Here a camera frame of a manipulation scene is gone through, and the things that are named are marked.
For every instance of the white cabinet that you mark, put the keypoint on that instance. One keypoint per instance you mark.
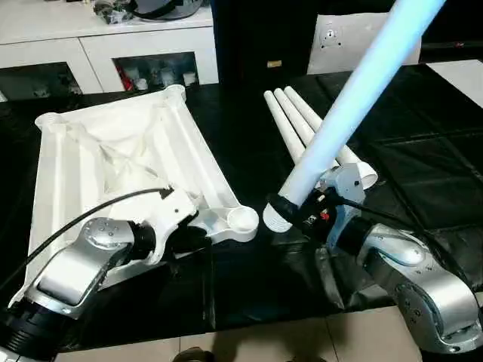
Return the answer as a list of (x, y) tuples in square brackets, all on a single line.
[(98, 38)]

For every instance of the black cabinet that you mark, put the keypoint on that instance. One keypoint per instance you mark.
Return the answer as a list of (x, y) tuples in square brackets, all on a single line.
[(260, 34)]

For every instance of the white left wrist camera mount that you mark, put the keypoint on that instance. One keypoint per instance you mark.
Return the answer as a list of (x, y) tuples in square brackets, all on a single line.
[(170, 215)]

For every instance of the white plastic bag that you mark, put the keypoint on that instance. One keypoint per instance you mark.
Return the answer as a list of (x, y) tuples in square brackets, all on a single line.
[(339, 45)]

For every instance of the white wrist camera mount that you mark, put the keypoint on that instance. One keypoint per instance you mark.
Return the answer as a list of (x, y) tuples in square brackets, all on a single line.
[(343, 188), (170, 215)]

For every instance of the small yellow label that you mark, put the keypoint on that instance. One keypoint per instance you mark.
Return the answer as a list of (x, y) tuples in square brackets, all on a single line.
[(275, 64)]

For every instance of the white plastic table leg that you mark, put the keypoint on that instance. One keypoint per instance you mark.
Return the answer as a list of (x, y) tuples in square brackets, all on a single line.
[(355, 162), (355, 98), (283, 124), (298, 121)]

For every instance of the white plastic table top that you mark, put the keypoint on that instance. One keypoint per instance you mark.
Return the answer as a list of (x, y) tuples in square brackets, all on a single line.
[(113, 151)]

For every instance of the white flat sheet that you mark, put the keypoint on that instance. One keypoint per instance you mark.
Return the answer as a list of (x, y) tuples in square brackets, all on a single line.
[(460, 83)]

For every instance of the dark right robot foot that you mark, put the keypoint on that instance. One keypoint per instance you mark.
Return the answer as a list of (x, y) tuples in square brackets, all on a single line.
[(302, 359)]

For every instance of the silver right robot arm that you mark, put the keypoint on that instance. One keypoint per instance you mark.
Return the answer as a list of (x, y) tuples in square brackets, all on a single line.
[(423, 294)]

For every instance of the small bottles on shelf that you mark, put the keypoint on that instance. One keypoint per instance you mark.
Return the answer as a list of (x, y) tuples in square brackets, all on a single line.
[(158, 75)]

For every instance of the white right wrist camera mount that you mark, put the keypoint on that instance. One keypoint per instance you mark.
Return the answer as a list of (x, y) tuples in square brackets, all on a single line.
[(343, 188)]

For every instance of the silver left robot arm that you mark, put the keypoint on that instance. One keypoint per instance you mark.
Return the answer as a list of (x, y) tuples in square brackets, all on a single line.
[(68, 279)]

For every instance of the black work mat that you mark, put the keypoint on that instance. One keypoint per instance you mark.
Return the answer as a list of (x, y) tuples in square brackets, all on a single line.
[(423, 166)]

